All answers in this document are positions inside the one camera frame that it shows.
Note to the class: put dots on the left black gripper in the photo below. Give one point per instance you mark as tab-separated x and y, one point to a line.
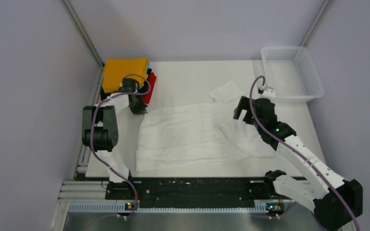
141	109

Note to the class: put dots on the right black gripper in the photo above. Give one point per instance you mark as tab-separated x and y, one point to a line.
244	104

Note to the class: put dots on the white t shirt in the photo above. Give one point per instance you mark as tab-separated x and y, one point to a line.
188	135

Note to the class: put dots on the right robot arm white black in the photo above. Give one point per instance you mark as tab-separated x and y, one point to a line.
333	200

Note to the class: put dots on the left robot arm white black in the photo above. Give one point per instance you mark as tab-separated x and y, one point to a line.
100	132

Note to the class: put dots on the red folded t shirt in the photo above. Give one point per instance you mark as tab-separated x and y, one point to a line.
149	86

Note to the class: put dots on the black folded t shirt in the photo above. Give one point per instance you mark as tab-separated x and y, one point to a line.
104	95

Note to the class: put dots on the orange folded t shirt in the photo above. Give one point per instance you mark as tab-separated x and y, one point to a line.
117	68

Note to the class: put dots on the light blue folded t shirt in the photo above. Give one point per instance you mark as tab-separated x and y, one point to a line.
148	67

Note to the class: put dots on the white plastic basket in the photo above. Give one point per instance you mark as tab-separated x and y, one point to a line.
292	73

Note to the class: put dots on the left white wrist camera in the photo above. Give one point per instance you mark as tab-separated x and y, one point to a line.
129	85

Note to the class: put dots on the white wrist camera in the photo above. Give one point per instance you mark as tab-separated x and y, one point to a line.
267	92
129	85

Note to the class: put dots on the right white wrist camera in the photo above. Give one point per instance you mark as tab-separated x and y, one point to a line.
267	92

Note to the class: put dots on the left aluminium frame rail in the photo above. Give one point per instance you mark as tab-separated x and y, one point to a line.
83	157

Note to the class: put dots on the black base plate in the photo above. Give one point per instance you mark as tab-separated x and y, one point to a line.
189	193

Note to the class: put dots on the white cable duct rail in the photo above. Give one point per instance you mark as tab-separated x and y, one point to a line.
261	206

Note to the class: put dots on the left back aluminium post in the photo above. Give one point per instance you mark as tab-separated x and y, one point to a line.
82	31

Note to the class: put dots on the aluminium post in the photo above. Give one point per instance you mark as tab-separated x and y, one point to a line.
82	31
325	7

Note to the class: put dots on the right back aluminium post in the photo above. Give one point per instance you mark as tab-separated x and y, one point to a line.
325	7

